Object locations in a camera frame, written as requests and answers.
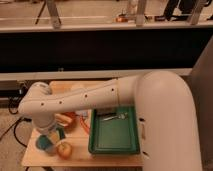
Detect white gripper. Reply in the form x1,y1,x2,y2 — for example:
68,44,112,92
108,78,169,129
35,121,58,135

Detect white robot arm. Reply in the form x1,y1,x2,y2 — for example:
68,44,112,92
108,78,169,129
18,71,203,171

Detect teal plastic cup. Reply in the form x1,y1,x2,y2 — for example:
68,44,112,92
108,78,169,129
36,127,66,153

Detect orange bowl with hotdog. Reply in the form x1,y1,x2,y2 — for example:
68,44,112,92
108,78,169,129
55,112,76,128

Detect orange apple fruit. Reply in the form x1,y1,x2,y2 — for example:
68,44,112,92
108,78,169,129
56,142,72,159

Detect orange curved toy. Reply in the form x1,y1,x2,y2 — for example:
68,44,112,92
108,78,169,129
79,115,90,135

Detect green plastic tray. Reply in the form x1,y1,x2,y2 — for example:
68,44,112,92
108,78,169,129
88,106,140,155

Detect metal utensil in tray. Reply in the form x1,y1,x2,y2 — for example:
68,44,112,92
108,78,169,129
103,113,128,121

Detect black horizontal barrier panel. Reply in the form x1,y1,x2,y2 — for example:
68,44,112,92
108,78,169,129
0,28,213,73

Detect orange object in background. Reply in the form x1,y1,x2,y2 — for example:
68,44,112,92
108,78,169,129
115,15,128,23

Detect black cables on floor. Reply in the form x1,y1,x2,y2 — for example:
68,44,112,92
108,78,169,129
0,87,33,148

